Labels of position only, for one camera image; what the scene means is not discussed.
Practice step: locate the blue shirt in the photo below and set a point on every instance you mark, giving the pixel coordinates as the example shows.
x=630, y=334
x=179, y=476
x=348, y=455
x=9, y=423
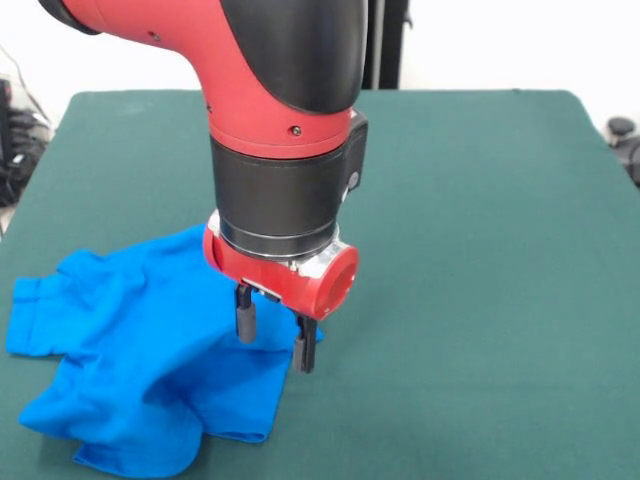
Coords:
x=125, y=350

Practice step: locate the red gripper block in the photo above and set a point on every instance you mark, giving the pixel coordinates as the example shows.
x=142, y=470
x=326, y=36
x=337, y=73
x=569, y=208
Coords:
x=300, y=285

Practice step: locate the dark green table cloth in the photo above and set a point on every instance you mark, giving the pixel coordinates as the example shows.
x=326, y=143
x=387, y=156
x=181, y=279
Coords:
x=475, y=300

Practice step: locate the grey stand foot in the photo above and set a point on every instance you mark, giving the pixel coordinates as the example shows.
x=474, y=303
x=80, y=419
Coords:
x=622, y=127

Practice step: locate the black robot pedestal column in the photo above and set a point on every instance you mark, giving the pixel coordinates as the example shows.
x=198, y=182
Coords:
x=385, y=45

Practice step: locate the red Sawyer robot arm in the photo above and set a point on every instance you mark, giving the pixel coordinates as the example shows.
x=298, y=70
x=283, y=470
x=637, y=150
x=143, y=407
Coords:
x=280, y=100

